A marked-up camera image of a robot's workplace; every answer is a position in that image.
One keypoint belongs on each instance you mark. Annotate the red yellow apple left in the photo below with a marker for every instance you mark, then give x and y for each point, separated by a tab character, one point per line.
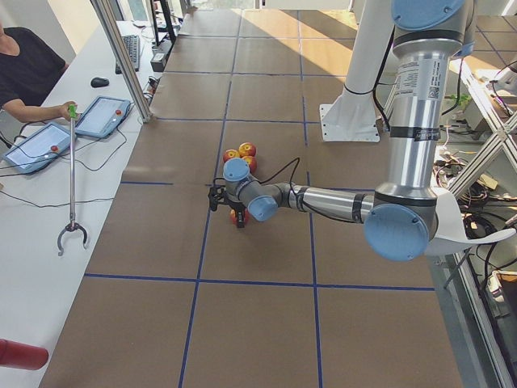
230	154

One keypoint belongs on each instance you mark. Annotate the blue tablet far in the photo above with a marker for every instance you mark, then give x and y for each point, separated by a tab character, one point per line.
102	117

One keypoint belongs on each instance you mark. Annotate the black keyboard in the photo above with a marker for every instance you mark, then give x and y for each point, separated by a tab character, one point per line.
132	46

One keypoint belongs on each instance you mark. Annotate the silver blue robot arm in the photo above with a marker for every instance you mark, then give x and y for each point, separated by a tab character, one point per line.
405	217

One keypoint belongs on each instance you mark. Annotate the aluminium frame post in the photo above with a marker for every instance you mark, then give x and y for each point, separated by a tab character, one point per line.
108	22

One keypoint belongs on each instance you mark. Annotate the person in black shirt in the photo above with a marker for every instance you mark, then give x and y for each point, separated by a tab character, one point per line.
30	69

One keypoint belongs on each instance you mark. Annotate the red cylinder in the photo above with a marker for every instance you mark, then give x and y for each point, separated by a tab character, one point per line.
22	356

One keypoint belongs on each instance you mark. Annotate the white paper sheet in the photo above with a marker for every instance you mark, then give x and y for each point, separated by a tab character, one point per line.
450	236

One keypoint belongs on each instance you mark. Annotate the red yellow lone apple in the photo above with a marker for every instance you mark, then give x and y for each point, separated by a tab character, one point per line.
232	216

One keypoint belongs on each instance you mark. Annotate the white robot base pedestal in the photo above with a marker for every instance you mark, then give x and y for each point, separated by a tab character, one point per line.
352	116

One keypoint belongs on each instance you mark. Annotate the red yellow apple front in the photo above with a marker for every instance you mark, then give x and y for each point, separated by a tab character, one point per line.
252	163

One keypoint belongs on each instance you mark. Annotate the person's hand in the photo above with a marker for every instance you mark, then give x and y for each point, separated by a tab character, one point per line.
64	111

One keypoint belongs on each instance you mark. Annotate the black computer mouse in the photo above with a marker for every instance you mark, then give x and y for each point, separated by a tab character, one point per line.
98	82

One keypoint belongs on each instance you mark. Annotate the red yellow apple back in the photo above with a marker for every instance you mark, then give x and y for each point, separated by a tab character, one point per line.
247	149

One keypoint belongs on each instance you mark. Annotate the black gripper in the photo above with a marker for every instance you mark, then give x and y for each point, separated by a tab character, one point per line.
236	207

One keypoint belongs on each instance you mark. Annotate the blue tablet near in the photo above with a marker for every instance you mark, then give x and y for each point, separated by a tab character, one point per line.
38	150

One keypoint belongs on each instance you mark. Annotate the metal reacher grabber tool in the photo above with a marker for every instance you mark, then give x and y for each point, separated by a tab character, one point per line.
73	225

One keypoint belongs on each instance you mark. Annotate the aluminium frame rack right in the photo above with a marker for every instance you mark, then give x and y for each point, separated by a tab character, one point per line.
477	286

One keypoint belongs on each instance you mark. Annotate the blue tablet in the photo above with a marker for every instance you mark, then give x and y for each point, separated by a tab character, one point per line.
102	117
38	150

